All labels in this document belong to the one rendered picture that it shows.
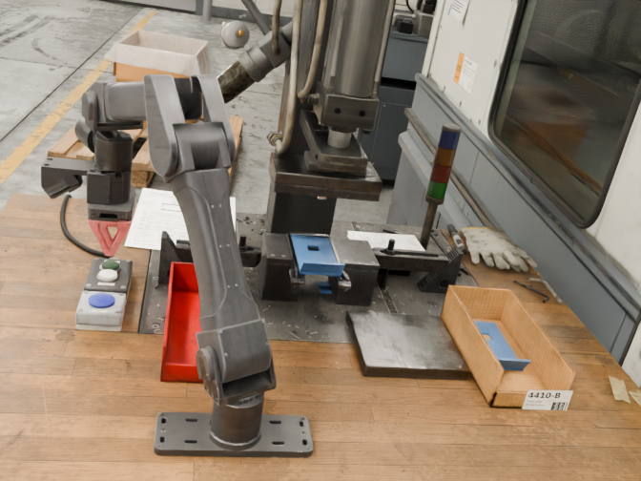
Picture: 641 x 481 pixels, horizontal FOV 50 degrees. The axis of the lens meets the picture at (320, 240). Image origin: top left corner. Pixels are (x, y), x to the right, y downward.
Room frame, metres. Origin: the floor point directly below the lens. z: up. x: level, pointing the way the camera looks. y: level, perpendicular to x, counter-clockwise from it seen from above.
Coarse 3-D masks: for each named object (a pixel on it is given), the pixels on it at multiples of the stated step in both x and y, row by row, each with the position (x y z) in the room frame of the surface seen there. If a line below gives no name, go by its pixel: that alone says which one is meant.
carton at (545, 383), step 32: (448, 288) 1.10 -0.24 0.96; (480, 288) 1.11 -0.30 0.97; (448, 320) 1.06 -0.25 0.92; (480, 320) 1.11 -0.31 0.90; (512, 320) 1.08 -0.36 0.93; (480, 352) 0.93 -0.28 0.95; (544, 352) 0.96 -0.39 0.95; (480, 384) 0.90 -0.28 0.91; (512, 384) 0.92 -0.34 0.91; (544, 384) 0.94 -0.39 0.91
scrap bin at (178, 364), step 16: (176, 272) 1.03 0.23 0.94; (192, 272) 1.03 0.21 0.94; (176, 288) 1.03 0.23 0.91; (192, 288) 1.03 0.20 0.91; (176, 304) 0.98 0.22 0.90; (192, 304) 0.99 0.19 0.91; (176, 320) 0.94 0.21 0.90; (192, 320) 0.95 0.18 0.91; (176, 336) 0.89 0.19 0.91; (192, 336) 0.90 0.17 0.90; (176, 352) 0.85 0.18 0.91; (192, 352) 0.86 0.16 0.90; (176, 368) 0.79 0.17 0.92; (192, 368) 0.79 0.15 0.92
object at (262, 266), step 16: (272, 272) 1.06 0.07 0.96; (288, 272) 1.06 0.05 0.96; (352, 272) 1.09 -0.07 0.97; (368, 272) 1.09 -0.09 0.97; (272, 288) 1.06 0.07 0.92; (288, 288) 1.06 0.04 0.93; (336, 288) 1.10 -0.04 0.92; (352, 288) 1.09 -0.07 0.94; (368, 288) 1.10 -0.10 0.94; (352, 304) 1.09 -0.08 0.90; (368, 304) 1.10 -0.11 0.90
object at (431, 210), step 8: (448, 128) 1.31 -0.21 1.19; (456, 128) 1.31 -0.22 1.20; (432, 200) 1.31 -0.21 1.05; (440, 200) 1.31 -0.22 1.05; (432, 208) 1.32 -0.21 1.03; (432, 216) 1.32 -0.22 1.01; (424, 224) 1.32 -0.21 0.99; (432, 224) 1.32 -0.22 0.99; (424, 232) 1.32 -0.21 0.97; (424, 240) 1.32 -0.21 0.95; (424, 248) 1.32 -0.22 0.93
